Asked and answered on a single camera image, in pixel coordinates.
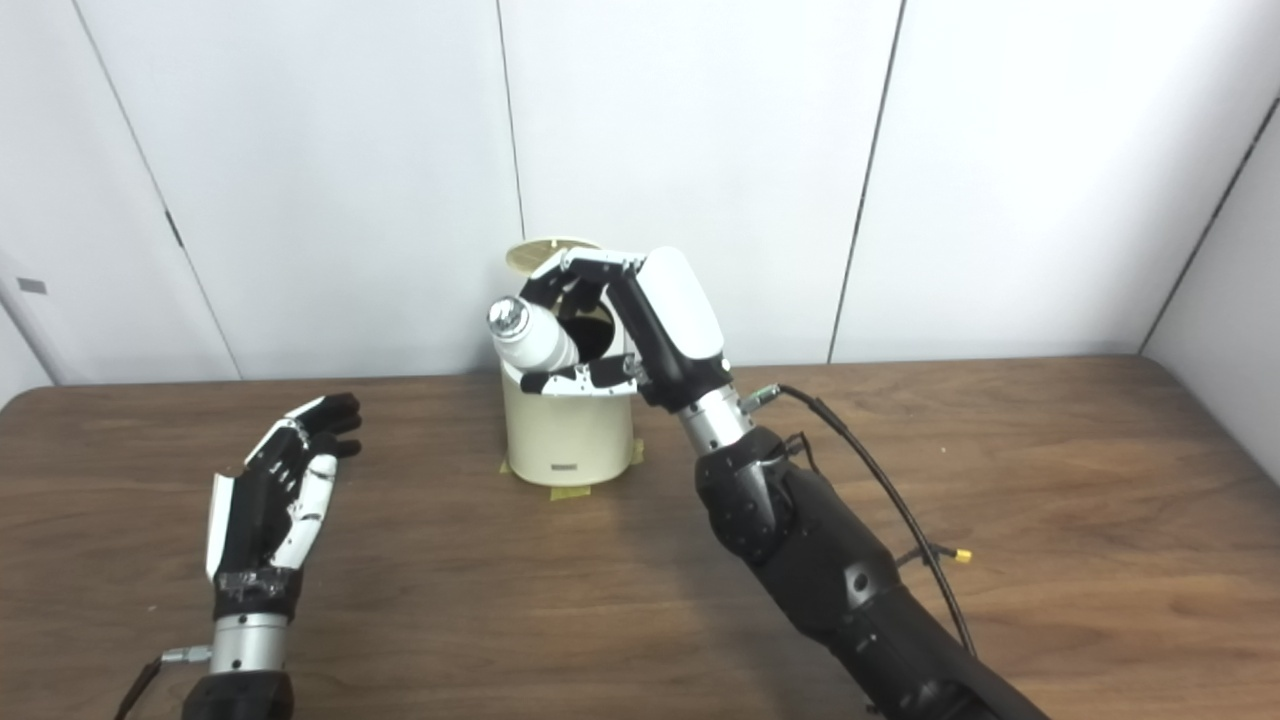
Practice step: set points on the black wall panel hinge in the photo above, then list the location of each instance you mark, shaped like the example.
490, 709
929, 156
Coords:
174, 229

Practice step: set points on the grey wall label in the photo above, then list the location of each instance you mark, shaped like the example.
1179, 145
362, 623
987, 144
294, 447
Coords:
31, 286

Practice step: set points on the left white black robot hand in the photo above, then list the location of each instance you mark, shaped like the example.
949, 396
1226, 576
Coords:
255, 520

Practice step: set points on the small white plastic bottle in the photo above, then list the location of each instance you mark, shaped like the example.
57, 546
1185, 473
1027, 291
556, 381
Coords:
535, 338

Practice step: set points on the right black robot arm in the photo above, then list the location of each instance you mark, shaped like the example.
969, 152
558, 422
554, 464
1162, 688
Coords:
830, 570

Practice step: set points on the cream-colored bin body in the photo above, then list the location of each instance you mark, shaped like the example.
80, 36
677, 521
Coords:
565, 430

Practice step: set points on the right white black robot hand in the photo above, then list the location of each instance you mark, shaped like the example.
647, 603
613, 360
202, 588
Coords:
670, 320

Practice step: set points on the cream round bin lid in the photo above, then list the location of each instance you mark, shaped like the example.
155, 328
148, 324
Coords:
530, 255

